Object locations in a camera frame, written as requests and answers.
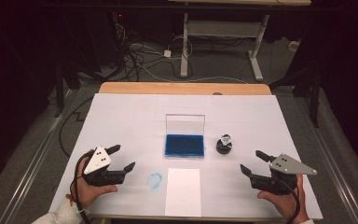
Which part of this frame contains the person's right hand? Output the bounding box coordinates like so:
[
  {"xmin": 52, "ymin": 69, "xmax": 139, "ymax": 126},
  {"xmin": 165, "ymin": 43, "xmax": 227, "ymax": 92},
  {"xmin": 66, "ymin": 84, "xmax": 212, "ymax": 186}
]
[{"xmin": 256, "ymin": 173, "xmax": 310, "ymax": 224}]

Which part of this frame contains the tangle of black floor cables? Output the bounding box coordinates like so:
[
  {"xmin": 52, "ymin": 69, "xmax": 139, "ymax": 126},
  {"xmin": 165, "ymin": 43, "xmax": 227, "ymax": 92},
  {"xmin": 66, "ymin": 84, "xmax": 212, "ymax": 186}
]
[{"xmin": 110, "ymin": 22, "xmax": 195, "ymax": 82}]

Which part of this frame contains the blue ink pad clear lid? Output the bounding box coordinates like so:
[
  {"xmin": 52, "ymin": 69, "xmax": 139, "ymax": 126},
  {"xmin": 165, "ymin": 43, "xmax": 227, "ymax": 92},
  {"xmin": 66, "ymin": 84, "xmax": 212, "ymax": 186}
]
[{"xmin": 163, "ymin": 113, "xmax": 206, "ymax": 161}]

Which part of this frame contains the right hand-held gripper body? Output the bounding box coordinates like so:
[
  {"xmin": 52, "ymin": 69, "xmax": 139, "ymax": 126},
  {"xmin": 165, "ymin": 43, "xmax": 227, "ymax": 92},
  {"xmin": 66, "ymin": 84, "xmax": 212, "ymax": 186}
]
[{"xmin": 249, "ymin": 153, "xmax": 318, "ymax": 196}]

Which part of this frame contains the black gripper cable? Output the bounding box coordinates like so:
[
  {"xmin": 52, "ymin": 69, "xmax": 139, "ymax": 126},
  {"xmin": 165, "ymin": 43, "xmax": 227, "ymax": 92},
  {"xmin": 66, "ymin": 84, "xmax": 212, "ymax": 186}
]
[
  {"xmin": 69, "ymin": 152, "xmax": 91, "ymax": 224},
  {"xmin": 273, "ymin": 176, "xmax": 302, "ymax": 224}
]

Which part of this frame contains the white metal desk frame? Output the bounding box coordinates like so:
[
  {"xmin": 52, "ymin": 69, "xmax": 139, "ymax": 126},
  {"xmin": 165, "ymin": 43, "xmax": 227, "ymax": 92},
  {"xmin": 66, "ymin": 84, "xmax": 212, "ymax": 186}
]
[{"xmin": 167, "ymin": 0, "xmax": 312, "ymax": 82}]

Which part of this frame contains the large white table cover sheet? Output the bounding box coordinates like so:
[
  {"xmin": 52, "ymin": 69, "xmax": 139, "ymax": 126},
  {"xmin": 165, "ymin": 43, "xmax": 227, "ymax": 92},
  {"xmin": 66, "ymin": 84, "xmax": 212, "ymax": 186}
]
[{"xmin": 48, "ymin": 92, "xmax": 324, "ymax": 221}]

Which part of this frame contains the wooden table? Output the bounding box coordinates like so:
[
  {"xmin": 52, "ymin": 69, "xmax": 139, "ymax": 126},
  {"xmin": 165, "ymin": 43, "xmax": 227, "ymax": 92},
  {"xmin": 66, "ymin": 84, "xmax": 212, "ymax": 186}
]
[{"xmin": 87, "ymin": 81, "xmax": 315, "ymax": 224}]

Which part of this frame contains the person's left hand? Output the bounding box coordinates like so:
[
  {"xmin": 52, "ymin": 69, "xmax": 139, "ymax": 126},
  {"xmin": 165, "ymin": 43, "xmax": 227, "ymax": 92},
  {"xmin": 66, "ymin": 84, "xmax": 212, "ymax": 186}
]
[{"xmin": 73, "ymin": 150, "xmax": 119, "ymax": 210}]

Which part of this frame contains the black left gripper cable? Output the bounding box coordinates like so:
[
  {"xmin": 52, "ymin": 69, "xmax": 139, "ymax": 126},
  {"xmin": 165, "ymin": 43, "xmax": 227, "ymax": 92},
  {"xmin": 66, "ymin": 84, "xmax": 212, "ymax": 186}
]
[{"xmin": 69, "ymin": 152, "xmax": 91, "ymax": 224}]

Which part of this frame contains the black round stamp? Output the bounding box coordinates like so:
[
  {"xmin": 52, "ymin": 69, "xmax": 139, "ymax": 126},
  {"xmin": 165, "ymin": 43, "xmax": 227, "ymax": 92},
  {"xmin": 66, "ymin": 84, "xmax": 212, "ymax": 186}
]
[{"xmin": 215, "ymin": 133, "xmax": 234, "ymax": 155}]

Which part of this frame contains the thin black floor cable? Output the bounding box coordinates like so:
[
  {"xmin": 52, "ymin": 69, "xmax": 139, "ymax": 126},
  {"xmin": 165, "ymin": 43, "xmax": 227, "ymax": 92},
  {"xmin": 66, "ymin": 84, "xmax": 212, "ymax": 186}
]
[{"xmin": 58, "ymin": 96, "xmax": 95, "ymax": 158}]

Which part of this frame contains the black metal stand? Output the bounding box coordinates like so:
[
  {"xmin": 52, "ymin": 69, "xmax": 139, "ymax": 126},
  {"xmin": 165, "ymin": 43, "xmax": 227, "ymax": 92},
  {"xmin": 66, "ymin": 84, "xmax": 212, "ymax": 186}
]
[{"xmin": 53, "ymin": 60, "xmax": 67, "ymax": 119}]

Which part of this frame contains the small white paper sheet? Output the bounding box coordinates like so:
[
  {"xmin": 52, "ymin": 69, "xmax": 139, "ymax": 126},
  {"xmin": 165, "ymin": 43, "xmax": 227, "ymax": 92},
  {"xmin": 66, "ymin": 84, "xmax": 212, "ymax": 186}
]
[{"xmin": 164, "ymin": 168, "xmax": 202, "ymax": 217}]

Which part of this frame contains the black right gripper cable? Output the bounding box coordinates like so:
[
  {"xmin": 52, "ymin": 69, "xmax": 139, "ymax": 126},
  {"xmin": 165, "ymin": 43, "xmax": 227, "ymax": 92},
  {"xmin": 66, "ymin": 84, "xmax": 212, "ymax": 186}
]
[{"xmin": 273, "ymin": 176, "xmax": 302, "ymax": 224}]

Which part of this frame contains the aluminium floor rail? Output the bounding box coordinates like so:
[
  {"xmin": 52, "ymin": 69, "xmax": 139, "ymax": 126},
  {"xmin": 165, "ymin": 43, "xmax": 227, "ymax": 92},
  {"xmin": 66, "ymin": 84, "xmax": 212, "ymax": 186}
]
[
  {"xmin": 294, "ymin": 92, "xmax": 358, "ymax": 224},
  {"xmin": 0, "ymin": 89, "xmax": 79, "ymax": 224}
]

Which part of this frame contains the white floor cable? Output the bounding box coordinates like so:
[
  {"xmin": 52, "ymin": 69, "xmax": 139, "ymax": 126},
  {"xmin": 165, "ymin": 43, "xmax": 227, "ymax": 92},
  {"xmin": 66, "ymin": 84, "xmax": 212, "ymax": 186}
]
[{"xmin": 141, "ymin": 65, "xmax": 250, "ymax": 85}]

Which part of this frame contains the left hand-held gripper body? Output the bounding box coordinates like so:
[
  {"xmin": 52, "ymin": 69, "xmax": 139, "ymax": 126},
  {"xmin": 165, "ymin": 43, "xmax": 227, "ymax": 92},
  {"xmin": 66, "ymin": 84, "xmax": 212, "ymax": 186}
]
[{"xmin": 81, "ymin": 146, "xmax": 127, "ymax": 188}]

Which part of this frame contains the black round stamp cap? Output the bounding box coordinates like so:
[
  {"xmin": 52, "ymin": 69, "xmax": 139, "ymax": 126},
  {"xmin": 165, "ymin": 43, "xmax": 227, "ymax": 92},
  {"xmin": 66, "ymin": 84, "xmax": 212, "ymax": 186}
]
[{"xmin": 216, "ymin": 145, "xmax": 233, "ymax": 155}]

